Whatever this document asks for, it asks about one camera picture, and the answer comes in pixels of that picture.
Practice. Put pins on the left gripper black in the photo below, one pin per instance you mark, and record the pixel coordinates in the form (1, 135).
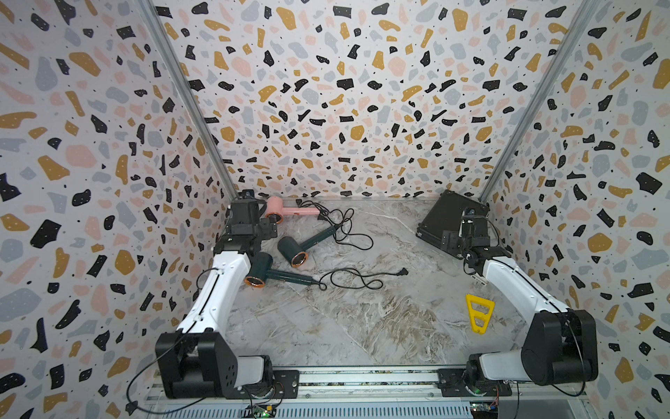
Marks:
(269, 227)

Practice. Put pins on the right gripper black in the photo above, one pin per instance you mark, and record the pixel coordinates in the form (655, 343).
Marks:
(452, 243)

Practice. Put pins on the green hair dryer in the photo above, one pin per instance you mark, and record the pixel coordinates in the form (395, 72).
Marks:
(262, 271)
(295, 253)

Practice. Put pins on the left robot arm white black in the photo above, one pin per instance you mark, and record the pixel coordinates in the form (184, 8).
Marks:
(195, 361)

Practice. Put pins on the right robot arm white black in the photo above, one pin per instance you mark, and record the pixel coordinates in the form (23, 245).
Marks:
(560, 346)

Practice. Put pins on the pink hair dryer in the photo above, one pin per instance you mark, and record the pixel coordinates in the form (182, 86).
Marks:
(277, 212)

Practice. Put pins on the black case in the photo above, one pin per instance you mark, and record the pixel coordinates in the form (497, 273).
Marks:
(430, 228)

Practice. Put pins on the yellow triangular plastic piece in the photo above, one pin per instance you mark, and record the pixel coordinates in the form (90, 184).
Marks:
(480, 312)

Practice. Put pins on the green circuit board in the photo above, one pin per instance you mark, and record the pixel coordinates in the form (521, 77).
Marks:
(260, 411)

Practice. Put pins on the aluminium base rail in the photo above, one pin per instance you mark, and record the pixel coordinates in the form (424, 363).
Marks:
(413, 392)

